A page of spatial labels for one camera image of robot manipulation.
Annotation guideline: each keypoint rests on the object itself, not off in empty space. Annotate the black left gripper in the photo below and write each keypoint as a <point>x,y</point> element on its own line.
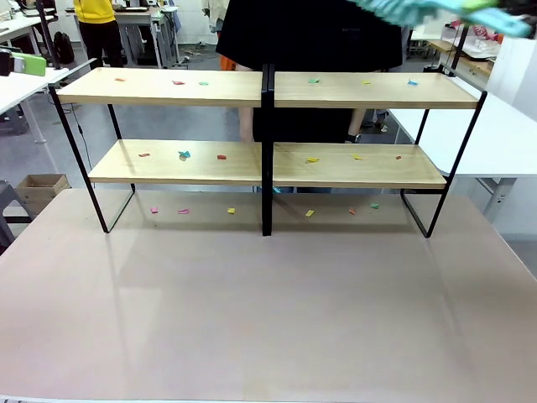
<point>5,63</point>

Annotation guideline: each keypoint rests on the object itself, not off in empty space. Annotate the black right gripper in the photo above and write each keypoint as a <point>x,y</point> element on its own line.
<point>520,6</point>

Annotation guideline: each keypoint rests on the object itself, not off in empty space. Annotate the teal chenille duster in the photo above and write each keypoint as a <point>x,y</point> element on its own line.
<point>403,10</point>

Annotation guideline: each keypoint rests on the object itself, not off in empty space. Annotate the teal paper scrap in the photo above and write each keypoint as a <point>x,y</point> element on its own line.
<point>184,154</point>

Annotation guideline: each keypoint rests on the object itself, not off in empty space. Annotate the person's right forearm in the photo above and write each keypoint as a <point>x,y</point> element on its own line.
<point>246,124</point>

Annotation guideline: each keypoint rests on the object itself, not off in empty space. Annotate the person's left forearm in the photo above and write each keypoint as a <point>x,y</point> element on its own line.
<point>356,121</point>

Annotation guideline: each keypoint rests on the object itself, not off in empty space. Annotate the white side table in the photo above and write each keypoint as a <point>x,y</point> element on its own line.
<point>21,88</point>

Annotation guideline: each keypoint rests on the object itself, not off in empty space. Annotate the pink bag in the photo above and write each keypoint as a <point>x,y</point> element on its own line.
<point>480,31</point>

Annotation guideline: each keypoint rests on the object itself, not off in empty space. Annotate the black stand pole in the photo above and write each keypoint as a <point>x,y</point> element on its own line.
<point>48,38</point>
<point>456,54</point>

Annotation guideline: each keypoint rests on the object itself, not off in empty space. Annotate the black backpack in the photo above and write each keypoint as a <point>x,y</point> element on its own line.
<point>64,48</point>

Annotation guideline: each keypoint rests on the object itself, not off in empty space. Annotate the wooden workbench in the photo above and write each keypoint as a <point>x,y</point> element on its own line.
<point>470,63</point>

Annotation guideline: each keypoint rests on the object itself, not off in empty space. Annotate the white cabinet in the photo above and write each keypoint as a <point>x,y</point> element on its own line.
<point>512,71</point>

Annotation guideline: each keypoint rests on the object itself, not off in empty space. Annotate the bystander in yellow jacket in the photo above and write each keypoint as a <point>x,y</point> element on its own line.
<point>96,25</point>

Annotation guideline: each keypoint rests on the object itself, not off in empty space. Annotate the grey background desk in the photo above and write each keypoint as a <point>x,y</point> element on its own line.
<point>138,25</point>

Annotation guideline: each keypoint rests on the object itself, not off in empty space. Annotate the wood and black shelf unit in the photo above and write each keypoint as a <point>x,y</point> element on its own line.
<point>159,86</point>
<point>377,90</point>

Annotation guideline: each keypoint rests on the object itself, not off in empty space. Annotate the cardboard box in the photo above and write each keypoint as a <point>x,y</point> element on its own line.
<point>40,193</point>

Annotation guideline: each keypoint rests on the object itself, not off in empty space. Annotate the large white table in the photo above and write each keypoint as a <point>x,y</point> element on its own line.
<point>495,138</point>

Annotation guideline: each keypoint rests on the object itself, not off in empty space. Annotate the grey stool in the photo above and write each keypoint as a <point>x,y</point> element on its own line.
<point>8,218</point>

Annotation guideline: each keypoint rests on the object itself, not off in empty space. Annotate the person's black shirt torso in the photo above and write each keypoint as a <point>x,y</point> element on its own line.
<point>310,38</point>

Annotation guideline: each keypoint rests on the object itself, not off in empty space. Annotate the black wristwatch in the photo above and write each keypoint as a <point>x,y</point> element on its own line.
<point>354,138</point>

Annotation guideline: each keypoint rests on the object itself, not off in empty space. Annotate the bystander in orange shorts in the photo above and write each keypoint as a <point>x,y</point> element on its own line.
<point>214,17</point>

